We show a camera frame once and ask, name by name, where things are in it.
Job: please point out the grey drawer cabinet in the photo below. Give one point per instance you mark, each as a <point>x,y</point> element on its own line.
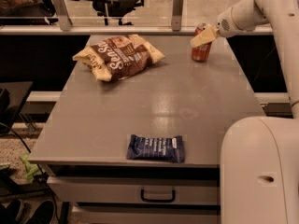
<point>84,143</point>

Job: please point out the middle grey metal bracket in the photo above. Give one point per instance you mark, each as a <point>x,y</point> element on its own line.
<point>176,19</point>

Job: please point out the red coke can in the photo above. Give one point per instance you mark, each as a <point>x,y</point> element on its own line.
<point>200,54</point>

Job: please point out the black drawer handle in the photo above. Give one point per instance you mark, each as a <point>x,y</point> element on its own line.
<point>149,197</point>

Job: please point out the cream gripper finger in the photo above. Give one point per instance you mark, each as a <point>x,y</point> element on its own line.
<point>206,33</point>

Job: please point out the black side table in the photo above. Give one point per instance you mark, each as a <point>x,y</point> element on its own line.
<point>13,98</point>

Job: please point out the dark blue snack bar wrapper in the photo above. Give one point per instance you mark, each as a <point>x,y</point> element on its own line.
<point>156,149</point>

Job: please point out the right black shoe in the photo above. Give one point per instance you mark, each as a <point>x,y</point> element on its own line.
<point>44,214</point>

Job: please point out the brown chip bag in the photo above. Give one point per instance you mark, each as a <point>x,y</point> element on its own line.
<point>119,57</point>

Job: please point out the left grey metal bracket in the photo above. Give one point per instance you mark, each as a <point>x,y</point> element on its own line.
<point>62,15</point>

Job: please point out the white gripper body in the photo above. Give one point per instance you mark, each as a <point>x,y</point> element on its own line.
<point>224,25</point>

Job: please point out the grey metal bracket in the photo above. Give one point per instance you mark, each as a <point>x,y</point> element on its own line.
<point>62,15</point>
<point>176,19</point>

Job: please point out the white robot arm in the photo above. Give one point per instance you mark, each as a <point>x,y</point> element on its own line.
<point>259,163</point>

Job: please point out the green crumpled bag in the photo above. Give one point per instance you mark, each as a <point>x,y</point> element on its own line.
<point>32,171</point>

